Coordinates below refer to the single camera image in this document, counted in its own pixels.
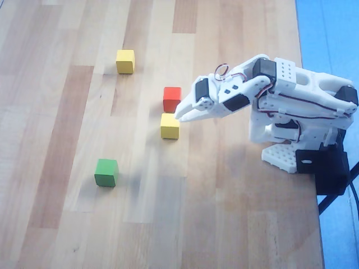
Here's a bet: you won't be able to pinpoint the white gripper black servos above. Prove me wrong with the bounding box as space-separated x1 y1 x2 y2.
174 73 252 123

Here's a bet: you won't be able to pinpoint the yellow wooden cube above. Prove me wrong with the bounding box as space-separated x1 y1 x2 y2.
116 49 136 75
160 113 181 140

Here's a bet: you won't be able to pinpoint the red wooden cube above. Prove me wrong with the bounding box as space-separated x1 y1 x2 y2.
163 86 182 113

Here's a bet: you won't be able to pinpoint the green wooden cube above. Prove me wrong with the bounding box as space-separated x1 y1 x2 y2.
94 158 119 188

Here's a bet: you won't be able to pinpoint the black table clamp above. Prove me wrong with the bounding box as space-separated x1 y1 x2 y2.
295 131 350 196

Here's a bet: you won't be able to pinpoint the black diagonal table strut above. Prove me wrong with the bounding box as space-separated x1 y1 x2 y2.
317 193 342 217

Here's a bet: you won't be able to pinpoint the red white servo wire loop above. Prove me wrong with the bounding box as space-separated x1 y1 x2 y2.
214 63 248 84

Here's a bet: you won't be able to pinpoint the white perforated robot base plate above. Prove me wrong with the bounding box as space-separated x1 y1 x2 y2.
261 143 298 174

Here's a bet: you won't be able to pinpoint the black cable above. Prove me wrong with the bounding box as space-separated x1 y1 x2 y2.
346 165 359 222

